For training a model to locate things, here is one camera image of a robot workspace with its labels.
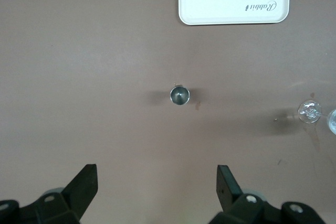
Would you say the brown table cover mat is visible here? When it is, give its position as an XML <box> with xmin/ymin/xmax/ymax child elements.
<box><xmin>0</xmin><ymin>0</ymin><xmax>336</xmax><ymax>224</ymax></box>

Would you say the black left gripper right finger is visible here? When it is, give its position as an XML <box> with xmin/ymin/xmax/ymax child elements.
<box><xmin>208</xmin><ymin>165</ymin><xmax>326</xmax><ymax>224</ymax></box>

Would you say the small steel jigger cup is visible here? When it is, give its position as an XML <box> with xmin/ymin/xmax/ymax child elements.
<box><xmin>169</xmin><ymin>85</ymin><xmax>190</xmax><ymax>105</ymax></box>

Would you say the clear stemmed wine glass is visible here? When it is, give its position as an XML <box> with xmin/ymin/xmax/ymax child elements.
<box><xmin>297</xmin><ymin>100</ymin><xmax>336</xmax><ymax>135</ymax></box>

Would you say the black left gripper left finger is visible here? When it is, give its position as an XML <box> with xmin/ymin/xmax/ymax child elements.
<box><xmin>0</xmin><ymin>164</ymin><xmax>98</xmax><ymax>224</ymax></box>

